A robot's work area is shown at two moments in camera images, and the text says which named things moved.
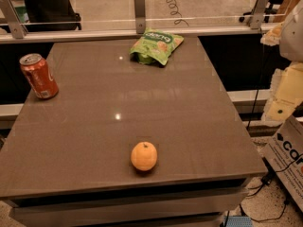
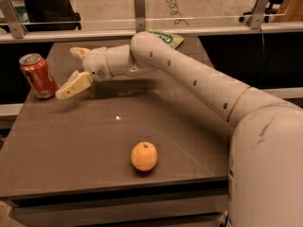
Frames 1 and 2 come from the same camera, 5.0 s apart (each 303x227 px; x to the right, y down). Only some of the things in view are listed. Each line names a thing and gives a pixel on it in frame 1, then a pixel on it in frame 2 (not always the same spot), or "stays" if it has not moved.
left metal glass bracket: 17,28 stays
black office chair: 47,8 stays
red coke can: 39,75 stays
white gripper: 293,38 -> 96,64
